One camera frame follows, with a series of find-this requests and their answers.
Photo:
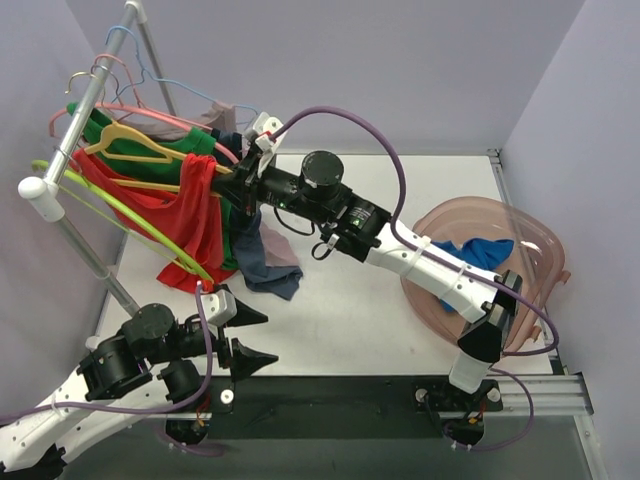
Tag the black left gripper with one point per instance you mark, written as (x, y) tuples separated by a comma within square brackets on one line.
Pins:
[(223, 347)]

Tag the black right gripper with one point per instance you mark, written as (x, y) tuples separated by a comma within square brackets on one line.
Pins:
[(245, 178)]

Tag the red tank top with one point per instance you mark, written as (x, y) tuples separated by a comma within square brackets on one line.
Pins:
[(191, 217)]

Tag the lime green hanger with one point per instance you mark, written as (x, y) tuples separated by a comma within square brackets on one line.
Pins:
[(180, 257)]

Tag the blue tank top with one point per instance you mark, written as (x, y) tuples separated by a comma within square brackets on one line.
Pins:
[(481, 253)]

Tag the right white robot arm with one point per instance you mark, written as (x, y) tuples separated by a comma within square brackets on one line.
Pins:
[(356, 227)]

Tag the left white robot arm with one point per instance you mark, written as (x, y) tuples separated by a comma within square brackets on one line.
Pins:
[(153, 365)]

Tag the dark grey-blue tank top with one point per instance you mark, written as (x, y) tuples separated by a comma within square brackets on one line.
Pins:
[(263, 256)]

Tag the green tank top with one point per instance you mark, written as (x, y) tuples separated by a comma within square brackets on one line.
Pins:
[(224, 146)]

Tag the pink plastic hanger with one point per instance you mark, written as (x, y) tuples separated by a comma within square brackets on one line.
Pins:
[(151, 113)]

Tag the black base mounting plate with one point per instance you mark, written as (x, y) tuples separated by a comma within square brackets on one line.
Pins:
[(330, 408)]

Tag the pink translucent plastic basin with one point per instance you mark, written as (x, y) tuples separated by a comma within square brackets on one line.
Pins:
[(538, 257)]

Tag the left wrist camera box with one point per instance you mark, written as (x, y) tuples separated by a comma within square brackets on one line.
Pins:
[(215, 309)]

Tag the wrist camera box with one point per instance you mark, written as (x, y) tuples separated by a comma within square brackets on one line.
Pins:
[(260, 133), (215, 309)]

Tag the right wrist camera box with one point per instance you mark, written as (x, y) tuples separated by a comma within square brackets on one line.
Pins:
[(260, 133)]

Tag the light blue wire hanger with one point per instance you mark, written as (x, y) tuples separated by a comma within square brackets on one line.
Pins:
[(145, 72)]

